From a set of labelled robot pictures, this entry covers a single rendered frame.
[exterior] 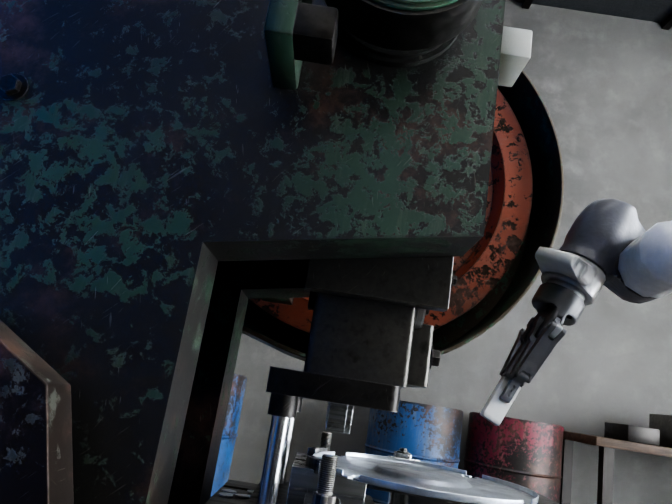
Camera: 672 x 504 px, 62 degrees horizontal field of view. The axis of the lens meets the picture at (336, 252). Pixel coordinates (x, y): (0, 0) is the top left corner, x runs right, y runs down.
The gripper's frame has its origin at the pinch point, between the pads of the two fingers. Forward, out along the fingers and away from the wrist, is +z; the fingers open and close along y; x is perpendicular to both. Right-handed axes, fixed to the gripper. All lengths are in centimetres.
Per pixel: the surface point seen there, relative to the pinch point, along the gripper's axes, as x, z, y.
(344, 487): 15.6, 22.2, -16.8
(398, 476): 10.5, 17.7, -14.7
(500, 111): 25, -57, 23
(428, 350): 15.6, 2.7, -14.6
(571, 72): -12, -317, 314
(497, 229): 11.2, -33.4, 22.5
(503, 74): 27.9, -30.6, -24.2
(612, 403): -165, -102, 312
